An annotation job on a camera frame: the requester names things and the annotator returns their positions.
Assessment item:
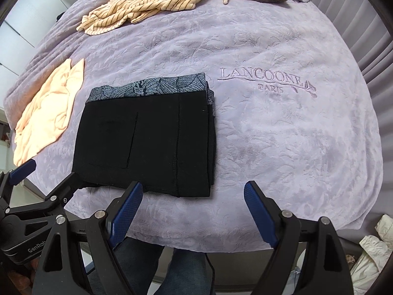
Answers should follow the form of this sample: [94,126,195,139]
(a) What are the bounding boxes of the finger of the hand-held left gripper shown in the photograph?
[0,159,37,195]
[43,172,94,211]

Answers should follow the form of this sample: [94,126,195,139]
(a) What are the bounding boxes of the person's right leg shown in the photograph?
[153,247,213,295]

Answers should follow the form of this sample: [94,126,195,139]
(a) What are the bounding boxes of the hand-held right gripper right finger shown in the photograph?
[243,181,355,295]

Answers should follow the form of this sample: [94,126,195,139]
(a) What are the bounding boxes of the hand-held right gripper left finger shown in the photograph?
[31,181,144,295]

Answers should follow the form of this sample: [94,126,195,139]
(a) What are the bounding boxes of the person's leg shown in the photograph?
[153,247,213,295]
[88,236,165,295]

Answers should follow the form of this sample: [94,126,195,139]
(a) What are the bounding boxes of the cream striped garment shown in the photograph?
[76,0,246,36]

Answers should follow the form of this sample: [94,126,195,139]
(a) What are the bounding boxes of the white crumpled cloth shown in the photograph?
[349,235,391,292]

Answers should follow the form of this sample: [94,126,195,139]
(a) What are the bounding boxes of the white wardrobe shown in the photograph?
[0,0,72,79]

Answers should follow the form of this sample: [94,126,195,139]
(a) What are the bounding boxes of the peach knit cloth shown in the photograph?
[14,58,85,166]

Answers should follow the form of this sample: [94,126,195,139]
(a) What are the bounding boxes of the black pants with patterned waistband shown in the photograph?
[72,72,217,198]

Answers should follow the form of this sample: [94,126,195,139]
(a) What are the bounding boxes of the lilac embossed blanket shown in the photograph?
[3,0,385,254]

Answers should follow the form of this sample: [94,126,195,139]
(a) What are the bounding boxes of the person's left leg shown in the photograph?
[88,236,165,295]

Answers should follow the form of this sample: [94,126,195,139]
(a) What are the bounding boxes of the grey curtain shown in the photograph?
[309,0,393,94]

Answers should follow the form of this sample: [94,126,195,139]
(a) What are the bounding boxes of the white plastic bag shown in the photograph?
[375,214,393,247]

